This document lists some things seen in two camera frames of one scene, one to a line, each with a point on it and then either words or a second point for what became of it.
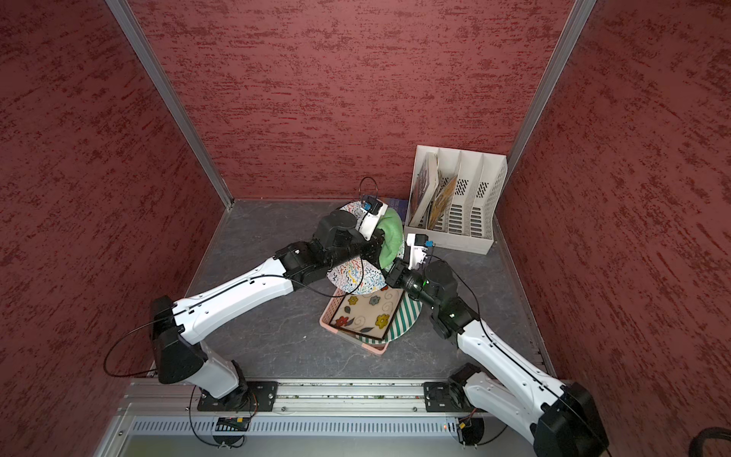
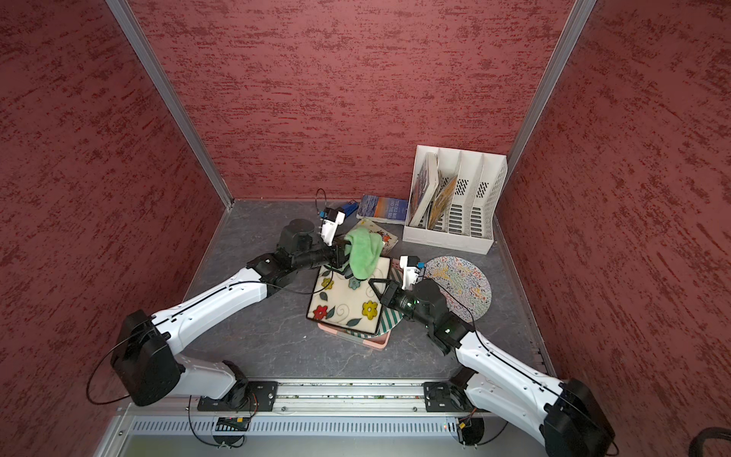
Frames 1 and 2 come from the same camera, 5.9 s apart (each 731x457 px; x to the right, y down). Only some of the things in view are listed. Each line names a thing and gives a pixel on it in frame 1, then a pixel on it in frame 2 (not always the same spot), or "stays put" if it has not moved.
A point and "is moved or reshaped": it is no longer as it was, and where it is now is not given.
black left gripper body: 368,249 to 333,255
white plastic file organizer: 452,197 stays put
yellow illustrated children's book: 441,204 stays put
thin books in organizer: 424,187 stays put
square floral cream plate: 370,313 is moved or reshaped
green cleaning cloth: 391,226 is moved or reshaped
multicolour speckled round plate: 360,276 to 465,288
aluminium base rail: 180,399 stays put
